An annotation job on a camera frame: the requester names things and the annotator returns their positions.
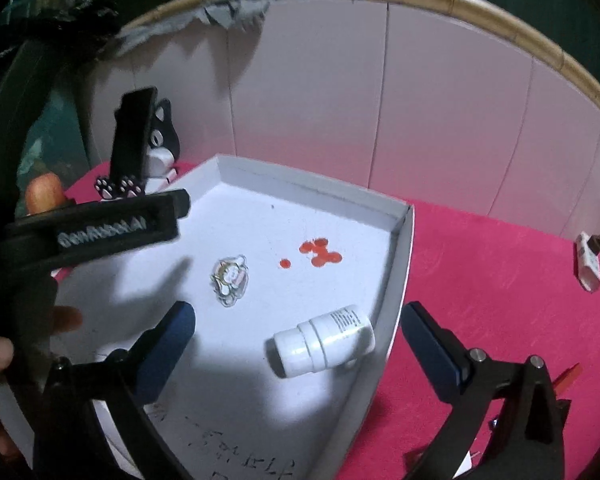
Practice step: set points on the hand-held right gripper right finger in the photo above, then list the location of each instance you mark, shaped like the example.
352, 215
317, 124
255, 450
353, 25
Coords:
430, 355

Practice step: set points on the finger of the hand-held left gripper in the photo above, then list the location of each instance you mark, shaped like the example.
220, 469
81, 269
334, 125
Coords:
180, 210

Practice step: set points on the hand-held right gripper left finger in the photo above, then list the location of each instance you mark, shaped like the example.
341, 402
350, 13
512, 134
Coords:
169, 345

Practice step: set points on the white pill bottle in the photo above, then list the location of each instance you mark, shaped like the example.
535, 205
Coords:
325, 345

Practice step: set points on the white shallow cardboard tray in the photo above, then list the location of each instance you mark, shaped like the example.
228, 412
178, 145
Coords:
280, 410

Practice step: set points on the red apple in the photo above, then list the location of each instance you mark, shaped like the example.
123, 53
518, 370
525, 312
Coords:
42, 192

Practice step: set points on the black cat phone stand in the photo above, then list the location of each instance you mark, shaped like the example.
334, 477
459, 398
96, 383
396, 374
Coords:
162, 135

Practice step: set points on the black smartphone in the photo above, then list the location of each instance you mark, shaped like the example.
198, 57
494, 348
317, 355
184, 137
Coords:
132, 130

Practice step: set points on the red tablecloth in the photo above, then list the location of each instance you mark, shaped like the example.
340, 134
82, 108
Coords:
480, 270

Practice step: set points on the white plug adapter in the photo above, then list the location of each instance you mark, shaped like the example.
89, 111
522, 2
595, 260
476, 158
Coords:
587, 265

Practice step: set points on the grey cloth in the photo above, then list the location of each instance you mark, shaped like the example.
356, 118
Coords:
235, 7

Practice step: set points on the black plastic bag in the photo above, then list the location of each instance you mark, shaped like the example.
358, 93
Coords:
70, 15

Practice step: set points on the white backdrop board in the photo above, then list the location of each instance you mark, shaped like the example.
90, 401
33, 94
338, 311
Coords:
380, 85

